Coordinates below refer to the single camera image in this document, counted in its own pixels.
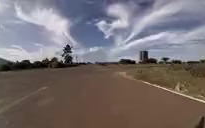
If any white dashed centre line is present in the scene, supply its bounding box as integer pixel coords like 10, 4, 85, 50
0, 85, 49, 118

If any distant row of trees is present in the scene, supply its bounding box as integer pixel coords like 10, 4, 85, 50
118, 56, 205, 65

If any tall grey building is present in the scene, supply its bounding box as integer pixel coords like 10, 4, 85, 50
139, 50, 149, 63

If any reddish brown asphalt road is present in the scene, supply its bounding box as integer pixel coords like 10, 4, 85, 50
0, 64, 205, 128

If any dry grass verge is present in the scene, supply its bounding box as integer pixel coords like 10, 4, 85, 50
108, 63, 205, 104

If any row of bushes and trees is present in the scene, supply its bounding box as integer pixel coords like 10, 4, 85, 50
0, 54, 88, 72

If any white road edge line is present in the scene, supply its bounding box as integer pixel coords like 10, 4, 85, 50
119, 71, 205, 107

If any robot's own part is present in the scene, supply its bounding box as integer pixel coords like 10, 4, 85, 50
193, 115, 205, 128

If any tall dark tree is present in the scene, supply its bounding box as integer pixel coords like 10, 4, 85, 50
61, 44, 74, 65

